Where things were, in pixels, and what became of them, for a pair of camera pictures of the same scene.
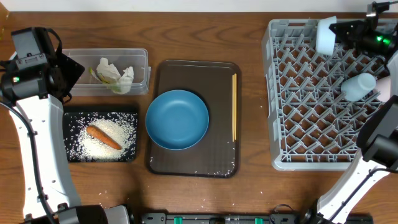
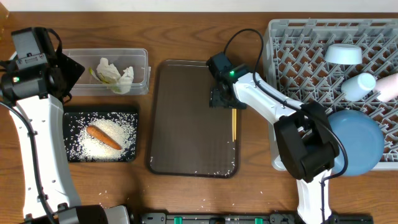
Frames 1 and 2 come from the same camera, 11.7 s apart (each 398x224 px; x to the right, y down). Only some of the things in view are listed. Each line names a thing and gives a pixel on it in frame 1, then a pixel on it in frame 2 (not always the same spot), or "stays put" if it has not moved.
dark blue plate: (177, 119) → (364, 139)
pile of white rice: (90, 147) stays put
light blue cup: (356, 87) stays put
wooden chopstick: (235, 106) stays put
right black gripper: (362, 25) → (214, 99)
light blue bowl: (326, 38) → (344, 54)
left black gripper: (71, 70) stays put
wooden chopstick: (233, 107) stays put
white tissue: (119, 84) stays put
